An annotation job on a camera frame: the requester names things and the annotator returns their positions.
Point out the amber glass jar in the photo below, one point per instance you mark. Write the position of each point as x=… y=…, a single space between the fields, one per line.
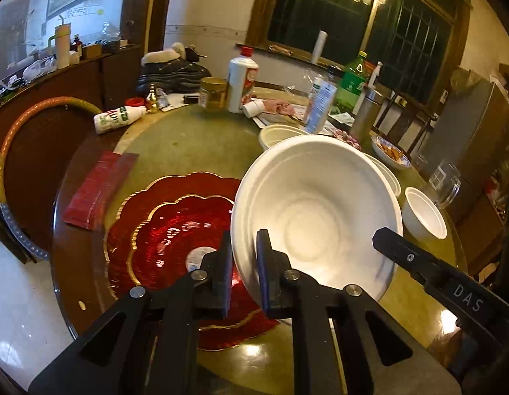
x=212 y=93

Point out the beige thermos on sideboard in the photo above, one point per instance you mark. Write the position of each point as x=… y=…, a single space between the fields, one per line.
x=61 y=40

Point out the white plastic bottle lying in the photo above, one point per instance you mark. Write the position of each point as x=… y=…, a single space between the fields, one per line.
x=116 y=118

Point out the large red scalloped plate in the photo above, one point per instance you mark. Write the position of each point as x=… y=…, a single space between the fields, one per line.
x=137 y=208

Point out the small white cup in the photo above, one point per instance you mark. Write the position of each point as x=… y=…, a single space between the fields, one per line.
x=253 y=108

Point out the wooden chair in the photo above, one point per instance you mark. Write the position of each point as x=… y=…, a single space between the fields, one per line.
x=411 y=112

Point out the small golden bottle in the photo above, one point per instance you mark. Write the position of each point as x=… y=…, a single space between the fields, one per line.
x=152 y=100

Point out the green plastic bottle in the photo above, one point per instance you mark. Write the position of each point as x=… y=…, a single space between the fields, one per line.
x=350 y=86

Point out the stainless steel thermos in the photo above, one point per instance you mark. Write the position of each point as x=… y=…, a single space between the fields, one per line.
x=367 y=112

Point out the large white disposable bowl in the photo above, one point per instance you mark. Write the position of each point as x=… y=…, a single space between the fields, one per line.
x=321 y=202

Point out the grey refrigerator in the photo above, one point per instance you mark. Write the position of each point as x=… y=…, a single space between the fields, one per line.
x=471 y=133

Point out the small red scalloped plate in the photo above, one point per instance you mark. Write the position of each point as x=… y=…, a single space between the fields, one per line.
x=173 y=239

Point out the small white disposable bowl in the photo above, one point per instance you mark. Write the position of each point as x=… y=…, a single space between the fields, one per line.
x=421 y=217

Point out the tall white blue tube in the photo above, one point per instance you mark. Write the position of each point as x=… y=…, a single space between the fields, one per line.
x=319 y=105

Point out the dark folded jacket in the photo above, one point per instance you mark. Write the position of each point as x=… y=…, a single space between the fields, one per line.
x=175 y=76

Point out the white roll on windowsill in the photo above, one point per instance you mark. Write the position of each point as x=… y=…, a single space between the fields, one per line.
x=318 y=47

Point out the red rectangular box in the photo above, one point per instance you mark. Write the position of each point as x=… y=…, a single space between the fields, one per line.
x=88 y=205

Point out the blue patterned food plate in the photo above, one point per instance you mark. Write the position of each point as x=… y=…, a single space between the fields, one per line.
x=390 y=154

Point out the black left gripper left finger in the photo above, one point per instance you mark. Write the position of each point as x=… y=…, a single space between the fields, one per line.
x=146 y=342

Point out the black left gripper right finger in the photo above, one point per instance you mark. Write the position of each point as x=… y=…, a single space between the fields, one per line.
x=344 y=342

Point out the white disposable plate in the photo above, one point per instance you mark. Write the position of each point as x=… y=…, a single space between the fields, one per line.
x=388 y=174

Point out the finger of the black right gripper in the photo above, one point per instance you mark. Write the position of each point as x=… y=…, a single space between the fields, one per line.
x=479 y=312

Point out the white liquor bottle red cap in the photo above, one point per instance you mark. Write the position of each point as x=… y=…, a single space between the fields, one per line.
x=242 y=74

